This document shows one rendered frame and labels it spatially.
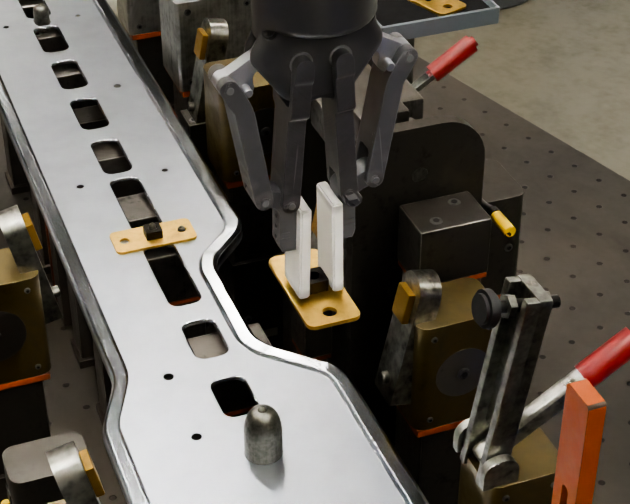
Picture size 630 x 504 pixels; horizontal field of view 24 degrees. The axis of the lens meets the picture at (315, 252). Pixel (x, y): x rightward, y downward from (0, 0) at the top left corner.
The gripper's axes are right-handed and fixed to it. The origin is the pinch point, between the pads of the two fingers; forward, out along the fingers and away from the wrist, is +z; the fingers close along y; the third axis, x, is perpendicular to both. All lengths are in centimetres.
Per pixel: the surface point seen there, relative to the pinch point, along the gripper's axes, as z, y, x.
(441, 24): 14, -34, -50
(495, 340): 12.8, -14.5, -0.2
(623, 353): 15.5, -24.6, 1.8
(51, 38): 31, -1, -96
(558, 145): 59, -74, -90
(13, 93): 29, 7, -81
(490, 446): 20.6, -13.3, 2.6
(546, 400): 19.0, -18.8, 1.0
